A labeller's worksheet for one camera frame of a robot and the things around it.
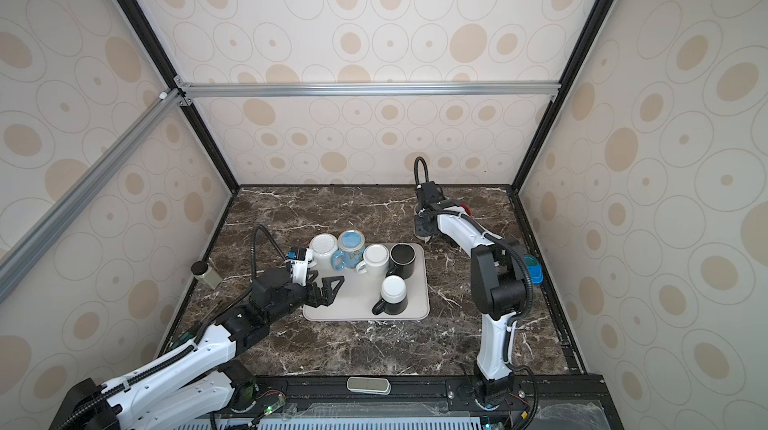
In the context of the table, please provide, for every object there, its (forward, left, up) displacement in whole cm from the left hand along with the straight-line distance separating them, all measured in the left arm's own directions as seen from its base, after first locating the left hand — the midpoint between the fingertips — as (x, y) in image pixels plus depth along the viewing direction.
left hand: (338, 274), depth 78 cm
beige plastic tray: (+1, -3, -17) cm, 17 cm away
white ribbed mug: (+14, +8, -8) cm, 18 cm away
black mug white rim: (+8, -17, -7) cm, 20 cm away
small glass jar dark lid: (+5, +41, -7) cm, 42 cm away
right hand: (+23, -26, -9) cm, 36 cm away
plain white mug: (+9, -9, -9) cm, 15 cm away
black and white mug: (-3, -15, -8) cm, 17 cm away
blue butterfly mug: (+11, -1, -6) cm, 13 cm away
